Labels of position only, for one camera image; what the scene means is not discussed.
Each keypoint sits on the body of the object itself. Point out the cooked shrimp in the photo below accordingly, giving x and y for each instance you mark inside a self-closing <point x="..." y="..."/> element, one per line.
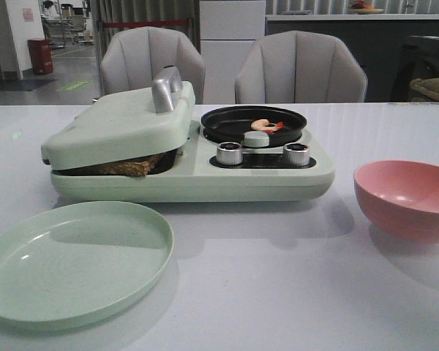
<point x="264" y="125"/>

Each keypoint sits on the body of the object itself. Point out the bread slice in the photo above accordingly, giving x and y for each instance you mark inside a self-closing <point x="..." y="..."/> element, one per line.
<point x="136" y="167"/>

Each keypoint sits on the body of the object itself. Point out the green breakfast maker lid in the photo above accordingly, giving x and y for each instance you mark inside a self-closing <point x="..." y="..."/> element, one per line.
<point x="126" y="125"/>

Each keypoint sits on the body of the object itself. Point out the pink plastic bowl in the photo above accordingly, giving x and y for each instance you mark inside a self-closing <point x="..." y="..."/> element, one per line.
<point x="400" y="197"/>

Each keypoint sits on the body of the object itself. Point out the green breakfast maker base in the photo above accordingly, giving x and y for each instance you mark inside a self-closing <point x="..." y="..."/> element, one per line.
<point x="193" y="178"/>

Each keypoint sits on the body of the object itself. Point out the left silver control knob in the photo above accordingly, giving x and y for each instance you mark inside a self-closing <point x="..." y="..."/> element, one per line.
<point x="229" y="153"/>

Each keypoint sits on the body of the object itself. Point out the silver control knob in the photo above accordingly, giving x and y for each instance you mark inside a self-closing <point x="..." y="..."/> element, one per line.
<point x="295" y="154"/>
<point x="229" y="153"/>

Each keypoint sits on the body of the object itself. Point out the black round frying pan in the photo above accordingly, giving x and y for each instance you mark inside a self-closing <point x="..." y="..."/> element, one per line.
<point x="229" y="124"/>

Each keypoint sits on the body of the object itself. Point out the right silver control knob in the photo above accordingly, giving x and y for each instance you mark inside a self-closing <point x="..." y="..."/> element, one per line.
<point x="295" y="154"/>

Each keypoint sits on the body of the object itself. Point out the right grey upholstered chair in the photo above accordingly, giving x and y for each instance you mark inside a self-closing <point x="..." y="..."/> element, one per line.
<point x="300" y="67"/>

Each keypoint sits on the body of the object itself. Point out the grey upholstered chair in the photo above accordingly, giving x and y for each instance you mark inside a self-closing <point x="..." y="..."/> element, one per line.
<point x="300" y="67"/>
<point x="135" y="56"/>

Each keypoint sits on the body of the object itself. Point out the left grey upholstered chair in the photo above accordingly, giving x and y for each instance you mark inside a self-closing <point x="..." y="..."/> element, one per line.
<point x="135" y="56"/>

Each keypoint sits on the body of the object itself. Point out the white cabinet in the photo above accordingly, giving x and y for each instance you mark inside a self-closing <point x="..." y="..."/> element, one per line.
<point x="227" y="31"/>

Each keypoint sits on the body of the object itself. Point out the red barrier belt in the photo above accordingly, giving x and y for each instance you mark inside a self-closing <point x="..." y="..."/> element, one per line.
<point x="138" y="24"/>

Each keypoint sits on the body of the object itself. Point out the green plastic plate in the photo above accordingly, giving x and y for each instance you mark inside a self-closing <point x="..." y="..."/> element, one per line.
<point x="81" y="263"/>

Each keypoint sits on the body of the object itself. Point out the grey counter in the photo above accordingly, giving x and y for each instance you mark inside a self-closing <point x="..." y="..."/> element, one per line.
<point x="376" y="41"/>

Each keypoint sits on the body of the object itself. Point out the fruit plate on counter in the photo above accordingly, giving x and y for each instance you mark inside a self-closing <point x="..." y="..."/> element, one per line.
<point x="361" y="8"/>

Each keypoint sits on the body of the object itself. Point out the red trash bin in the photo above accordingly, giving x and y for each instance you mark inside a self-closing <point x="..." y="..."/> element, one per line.
<point x="40" y="55"/>

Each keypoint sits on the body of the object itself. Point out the beige cushion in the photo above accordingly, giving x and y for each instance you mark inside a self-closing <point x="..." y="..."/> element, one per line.
<point x="428" y="88"/>

